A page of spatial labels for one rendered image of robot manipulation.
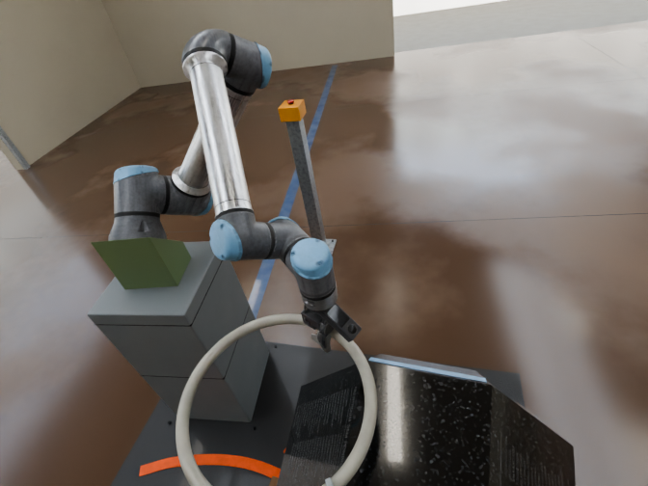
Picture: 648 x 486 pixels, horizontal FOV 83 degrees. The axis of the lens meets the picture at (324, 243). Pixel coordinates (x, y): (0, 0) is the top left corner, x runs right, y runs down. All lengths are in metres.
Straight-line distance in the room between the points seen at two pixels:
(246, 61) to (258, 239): 0.55
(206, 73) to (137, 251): 0.67
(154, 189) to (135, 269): 0.30
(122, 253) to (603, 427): 2.06
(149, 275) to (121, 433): 1.07
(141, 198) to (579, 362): 2.09
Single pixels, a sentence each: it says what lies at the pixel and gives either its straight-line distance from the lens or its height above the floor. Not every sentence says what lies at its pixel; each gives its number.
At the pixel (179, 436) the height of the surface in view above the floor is 0.95.
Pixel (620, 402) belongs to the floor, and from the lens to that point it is 2.22.
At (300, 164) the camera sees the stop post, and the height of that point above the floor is 0.72.
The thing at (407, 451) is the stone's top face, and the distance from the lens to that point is 1.01.
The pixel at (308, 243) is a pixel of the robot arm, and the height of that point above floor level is 1.25.
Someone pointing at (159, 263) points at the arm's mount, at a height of 0.97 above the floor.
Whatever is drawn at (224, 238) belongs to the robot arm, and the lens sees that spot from 0.81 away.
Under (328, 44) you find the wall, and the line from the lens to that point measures 7.05.
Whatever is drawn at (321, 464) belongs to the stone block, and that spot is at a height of 0.76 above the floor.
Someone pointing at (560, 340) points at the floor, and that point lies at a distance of 2.32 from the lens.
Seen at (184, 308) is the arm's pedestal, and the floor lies 0.85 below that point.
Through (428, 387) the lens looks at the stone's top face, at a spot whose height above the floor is 0.83.
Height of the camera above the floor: 1.78
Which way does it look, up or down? 40 degrees down
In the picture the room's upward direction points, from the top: 11 degrees counter-clockwise
